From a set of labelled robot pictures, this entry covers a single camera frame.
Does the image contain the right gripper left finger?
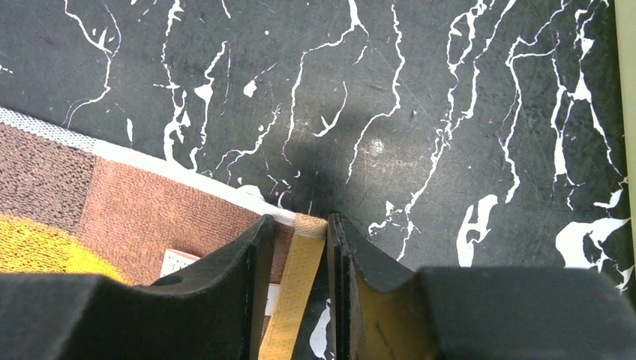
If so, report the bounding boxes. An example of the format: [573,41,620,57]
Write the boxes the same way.
[1,214,276,359]

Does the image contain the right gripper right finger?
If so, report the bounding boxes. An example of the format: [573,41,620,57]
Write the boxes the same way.
[326,213,635,359]

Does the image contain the yellow bear towel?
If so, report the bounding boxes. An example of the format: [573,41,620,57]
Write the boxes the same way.
[1,109,334,359]

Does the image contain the green plastic basket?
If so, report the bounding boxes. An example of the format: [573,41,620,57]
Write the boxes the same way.
[614,0,635,237]

